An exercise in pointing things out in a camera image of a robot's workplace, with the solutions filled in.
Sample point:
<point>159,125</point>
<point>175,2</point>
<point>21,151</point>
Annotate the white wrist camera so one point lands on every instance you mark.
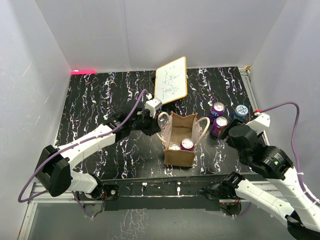
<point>260,123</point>
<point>153,105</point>

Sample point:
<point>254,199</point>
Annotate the black front base bar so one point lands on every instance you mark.
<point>170,193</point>

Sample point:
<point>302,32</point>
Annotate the blue beverage can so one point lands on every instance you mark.
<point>240,112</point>

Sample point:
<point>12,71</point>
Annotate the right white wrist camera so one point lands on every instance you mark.
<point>260,123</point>

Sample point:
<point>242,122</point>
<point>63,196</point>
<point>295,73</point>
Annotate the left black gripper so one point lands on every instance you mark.
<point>153,127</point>

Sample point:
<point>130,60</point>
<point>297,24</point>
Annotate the purple soda can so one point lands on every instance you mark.
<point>218,124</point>
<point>217,110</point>

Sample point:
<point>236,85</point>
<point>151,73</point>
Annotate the pink tape strip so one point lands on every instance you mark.
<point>82,72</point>

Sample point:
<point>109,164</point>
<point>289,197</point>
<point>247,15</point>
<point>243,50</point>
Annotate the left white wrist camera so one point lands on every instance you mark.
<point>153,105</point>

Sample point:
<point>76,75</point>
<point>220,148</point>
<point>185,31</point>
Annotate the patterned canvas tote bag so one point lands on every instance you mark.
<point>180,137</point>

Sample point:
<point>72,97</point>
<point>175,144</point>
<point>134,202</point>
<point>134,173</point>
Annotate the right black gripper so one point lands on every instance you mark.
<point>224,134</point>

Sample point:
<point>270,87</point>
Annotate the purple can front right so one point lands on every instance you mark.
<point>187,144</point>

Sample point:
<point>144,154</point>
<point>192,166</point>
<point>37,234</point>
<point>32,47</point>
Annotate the purple can front left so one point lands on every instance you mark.
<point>174,147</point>

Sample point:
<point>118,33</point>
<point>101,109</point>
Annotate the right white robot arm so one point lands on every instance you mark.
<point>299,212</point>

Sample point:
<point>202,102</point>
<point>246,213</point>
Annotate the small wood-framed whiteboard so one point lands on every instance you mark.
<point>171,81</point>

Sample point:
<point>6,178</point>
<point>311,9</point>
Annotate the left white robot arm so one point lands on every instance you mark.
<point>55,168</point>

